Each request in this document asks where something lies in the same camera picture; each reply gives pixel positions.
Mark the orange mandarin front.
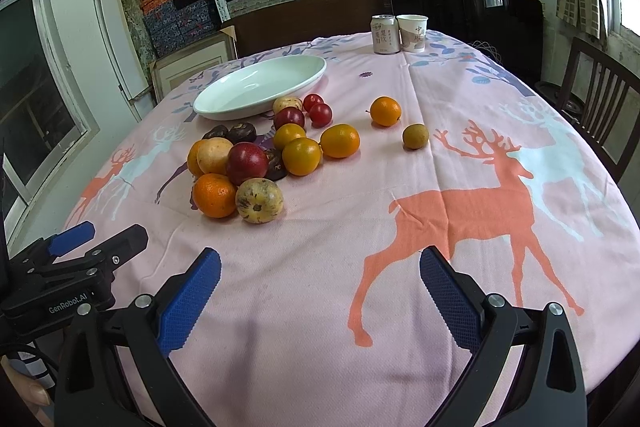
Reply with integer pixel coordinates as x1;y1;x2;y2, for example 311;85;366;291
192;173;236;219

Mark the pale yellow round fruit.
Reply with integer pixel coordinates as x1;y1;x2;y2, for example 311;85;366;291
196;138;233;174

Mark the pale speckled passion fruit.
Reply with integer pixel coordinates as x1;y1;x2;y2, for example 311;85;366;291
235;178;284;225

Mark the large dark red plum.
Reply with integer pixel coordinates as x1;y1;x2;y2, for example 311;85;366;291
226;142;269;186

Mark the small yellow orange fruit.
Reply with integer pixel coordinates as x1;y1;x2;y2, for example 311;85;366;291
272;124;306;150

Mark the brownish green round fruit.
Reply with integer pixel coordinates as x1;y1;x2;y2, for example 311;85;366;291
402;124;430;150

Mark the person's left hand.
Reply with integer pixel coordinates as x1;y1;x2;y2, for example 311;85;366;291
1;357;53;427

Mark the framed picture leaning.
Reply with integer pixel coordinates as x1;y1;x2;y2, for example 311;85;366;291
150;26;236;102

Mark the yellow orange fruit centre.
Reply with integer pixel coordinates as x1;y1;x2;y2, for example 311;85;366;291
282;138;322;176

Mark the white oval plate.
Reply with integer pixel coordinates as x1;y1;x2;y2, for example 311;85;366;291
193;55;326;121

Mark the dark red plum rear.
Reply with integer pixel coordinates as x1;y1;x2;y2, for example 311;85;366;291
273;106;306;130

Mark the pale speckled fruit by plate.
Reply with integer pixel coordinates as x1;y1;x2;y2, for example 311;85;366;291
272;96;304;115

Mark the yellow orange fruit right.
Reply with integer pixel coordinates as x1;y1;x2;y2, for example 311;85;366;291
320;124;360;159

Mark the small red plum back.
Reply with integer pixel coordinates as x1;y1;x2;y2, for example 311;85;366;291
303;93;324;112

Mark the pink deer print tablecloth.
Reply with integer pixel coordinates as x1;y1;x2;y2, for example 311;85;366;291
70;31;639;426

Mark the dark wooden chair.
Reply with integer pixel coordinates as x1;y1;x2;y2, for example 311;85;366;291
536;38;639;182

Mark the lone orange with stem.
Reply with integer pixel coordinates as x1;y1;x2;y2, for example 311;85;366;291
369;96;402;128

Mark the dark wooden cabinet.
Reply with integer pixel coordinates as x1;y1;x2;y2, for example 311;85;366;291
222;0;392;57

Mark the pink drink can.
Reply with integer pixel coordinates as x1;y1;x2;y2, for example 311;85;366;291
370;14;400;55

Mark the white paper cup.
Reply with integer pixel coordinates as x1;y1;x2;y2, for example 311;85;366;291
396;14;428;52

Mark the window with grey frame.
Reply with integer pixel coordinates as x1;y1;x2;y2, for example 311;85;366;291
1;0;98;251

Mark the white board leaning on wall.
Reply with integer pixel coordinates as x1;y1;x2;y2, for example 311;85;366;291
93;0;150;108

